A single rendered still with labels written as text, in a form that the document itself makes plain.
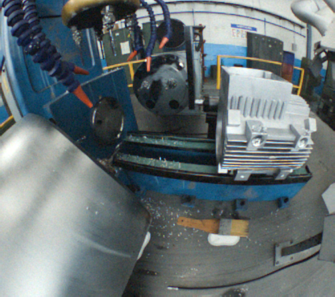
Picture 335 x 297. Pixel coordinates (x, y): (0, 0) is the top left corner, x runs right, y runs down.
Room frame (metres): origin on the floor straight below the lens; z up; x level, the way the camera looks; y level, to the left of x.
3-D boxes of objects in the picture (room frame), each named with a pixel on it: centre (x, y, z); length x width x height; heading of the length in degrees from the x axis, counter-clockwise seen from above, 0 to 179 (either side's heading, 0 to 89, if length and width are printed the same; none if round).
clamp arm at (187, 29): (0.38, -0.09, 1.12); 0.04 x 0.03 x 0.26; 71
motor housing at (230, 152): (0.20, -0.21, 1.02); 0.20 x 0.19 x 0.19; 72
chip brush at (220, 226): (0.07, -0.09, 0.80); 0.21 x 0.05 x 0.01; 68
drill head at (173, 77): (0.61, -0.03, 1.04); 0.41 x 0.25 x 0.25; 161
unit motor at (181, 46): (0.89, -0.16, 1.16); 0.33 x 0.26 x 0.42; 161
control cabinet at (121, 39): (3.78, 0.90, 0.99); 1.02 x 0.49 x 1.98; 81
